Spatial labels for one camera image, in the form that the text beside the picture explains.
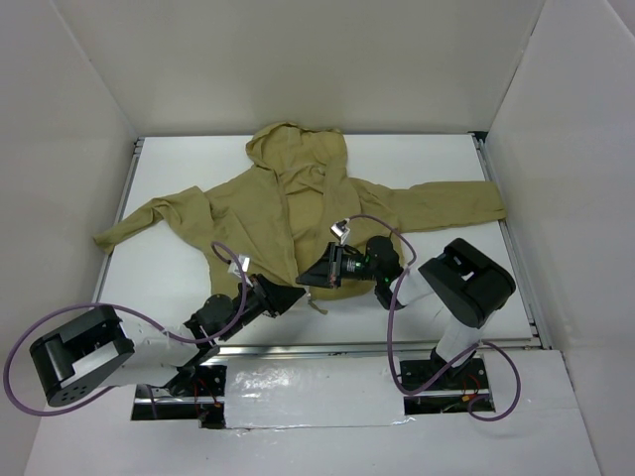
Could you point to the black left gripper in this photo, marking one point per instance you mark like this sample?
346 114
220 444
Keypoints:
265 293

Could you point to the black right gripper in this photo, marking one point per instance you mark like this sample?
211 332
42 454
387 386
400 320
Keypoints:
333 263

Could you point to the khaki hooded zip jacket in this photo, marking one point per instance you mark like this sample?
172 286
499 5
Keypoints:
280 210

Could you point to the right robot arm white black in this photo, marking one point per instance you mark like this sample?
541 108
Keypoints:
470 285

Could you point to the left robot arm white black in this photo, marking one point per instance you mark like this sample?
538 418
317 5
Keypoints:
99 349

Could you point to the white foil covered panel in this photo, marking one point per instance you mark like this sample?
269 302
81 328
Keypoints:
311 392

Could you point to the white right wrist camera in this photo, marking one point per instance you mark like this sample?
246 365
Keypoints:
341 231

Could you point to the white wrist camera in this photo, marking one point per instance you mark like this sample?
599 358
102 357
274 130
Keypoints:
239 267
341 231

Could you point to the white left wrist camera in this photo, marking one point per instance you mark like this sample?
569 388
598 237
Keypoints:
239 267

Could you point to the aluminium table frame rail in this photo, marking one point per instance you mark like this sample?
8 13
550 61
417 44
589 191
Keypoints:
161 277

